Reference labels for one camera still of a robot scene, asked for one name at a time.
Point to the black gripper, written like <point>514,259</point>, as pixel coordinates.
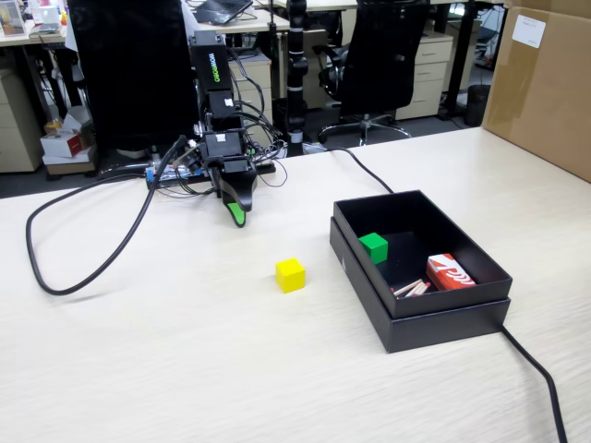
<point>224,147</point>

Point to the green wooden cube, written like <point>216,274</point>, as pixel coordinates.
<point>373,247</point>

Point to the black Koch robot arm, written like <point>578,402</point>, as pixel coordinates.
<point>210,64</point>

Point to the yellow wooden cube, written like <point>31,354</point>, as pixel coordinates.
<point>291,276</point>

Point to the blue controller circuit board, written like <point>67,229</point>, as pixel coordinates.
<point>157,174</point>

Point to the grey drawer cabinet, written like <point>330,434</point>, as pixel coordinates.
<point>254,87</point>

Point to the black pole with white bands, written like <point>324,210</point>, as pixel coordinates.
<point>297,69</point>

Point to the large black monitor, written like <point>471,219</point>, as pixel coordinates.
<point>129,69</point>

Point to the small white cardboard box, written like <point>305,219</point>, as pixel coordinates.
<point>64,143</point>

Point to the red-tipped wooden match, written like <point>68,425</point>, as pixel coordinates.
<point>415,289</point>
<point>422,290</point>
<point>408,286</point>

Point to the black laptop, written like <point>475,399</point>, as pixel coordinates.
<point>224,9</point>

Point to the black office chair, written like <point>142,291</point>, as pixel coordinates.
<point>383,60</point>

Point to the white drawer cabinet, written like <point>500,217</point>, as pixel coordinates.
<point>427,78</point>

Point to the red and white matchbox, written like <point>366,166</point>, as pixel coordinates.
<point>450,274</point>

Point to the beige drawer cabinet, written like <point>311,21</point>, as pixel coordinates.
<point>16,129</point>

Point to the black open box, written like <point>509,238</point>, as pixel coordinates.
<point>438,330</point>

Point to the black cardboard box tray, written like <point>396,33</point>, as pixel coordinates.
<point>461,297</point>

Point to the black trash bin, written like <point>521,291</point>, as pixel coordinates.
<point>478,106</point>

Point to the framed picture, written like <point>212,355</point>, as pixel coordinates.
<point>11,18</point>

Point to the large brown cardboard box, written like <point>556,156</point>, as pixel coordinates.
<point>540,92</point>

